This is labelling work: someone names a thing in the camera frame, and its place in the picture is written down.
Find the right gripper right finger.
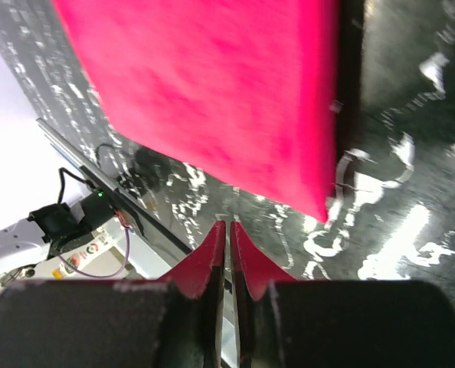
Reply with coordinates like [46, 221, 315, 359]
[230, 222, 300, 367]

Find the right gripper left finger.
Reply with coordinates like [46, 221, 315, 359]
[154, 221, 226, 367]

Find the black marble pattern mat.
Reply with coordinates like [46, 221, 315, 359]
[0, 1, 455, 281]

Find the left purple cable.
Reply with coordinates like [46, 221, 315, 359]
[57, 225, 131, 279]

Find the pink t shirt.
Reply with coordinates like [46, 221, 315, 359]
[54, 1, 339, 222]

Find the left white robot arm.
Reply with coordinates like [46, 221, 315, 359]
[0, 190, 116, 275]

